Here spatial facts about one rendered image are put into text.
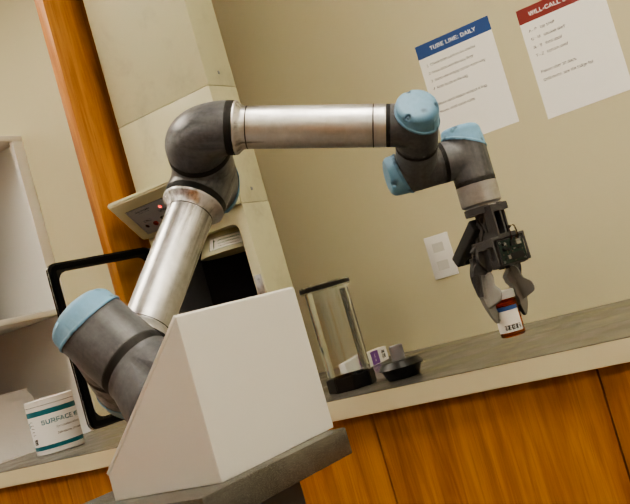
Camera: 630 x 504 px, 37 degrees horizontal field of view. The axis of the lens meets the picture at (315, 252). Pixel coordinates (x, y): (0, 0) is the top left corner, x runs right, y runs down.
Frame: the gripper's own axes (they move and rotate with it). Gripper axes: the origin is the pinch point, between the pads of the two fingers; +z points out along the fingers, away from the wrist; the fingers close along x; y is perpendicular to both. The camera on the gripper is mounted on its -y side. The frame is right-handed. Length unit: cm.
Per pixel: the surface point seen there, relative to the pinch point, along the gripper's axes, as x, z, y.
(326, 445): -49, 9, 21
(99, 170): -48, -60, -91
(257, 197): -17, -41, -67
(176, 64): -27, -78, -70
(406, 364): -14.4, 4.9, -17.2
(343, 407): -28.5, 9.3, -20.0
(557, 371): -3.9, 10.7, 15.6
